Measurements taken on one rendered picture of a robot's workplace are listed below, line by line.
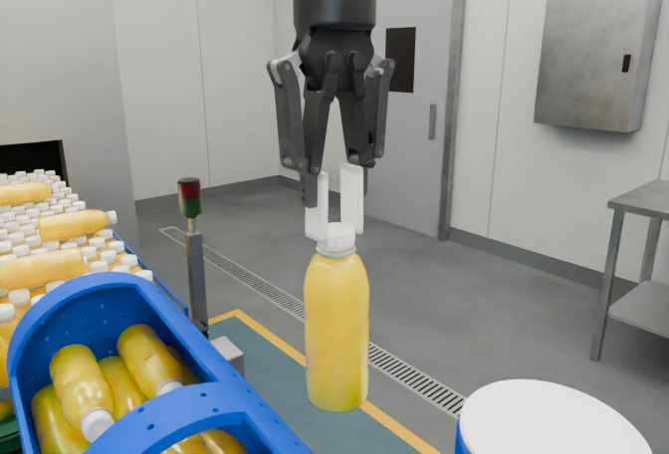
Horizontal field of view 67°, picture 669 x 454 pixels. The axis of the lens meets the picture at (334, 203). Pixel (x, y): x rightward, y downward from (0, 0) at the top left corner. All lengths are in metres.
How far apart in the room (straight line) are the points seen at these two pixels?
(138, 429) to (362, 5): 0.47
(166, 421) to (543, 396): 0.64
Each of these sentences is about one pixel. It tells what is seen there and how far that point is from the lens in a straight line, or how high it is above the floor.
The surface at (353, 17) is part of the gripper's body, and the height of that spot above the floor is 1.63.
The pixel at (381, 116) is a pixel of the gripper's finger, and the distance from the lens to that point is 0.51.
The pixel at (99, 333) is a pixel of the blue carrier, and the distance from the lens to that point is 1.03.
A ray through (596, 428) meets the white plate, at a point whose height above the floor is 1.04.
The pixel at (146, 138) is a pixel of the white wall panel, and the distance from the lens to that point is 5.55.
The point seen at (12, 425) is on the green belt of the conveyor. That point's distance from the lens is 1.26.
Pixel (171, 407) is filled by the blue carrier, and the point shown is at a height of 1.23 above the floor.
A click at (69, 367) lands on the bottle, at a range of 0.91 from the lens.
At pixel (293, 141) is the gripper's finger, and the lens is 0.45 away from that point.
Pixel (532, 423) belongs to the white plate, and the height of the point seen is 1.04.
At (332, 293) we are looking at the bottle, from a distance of 0.51.
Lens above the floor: 1.60
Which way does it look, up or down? 16 degrees down
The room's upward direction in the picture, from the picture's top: straight up
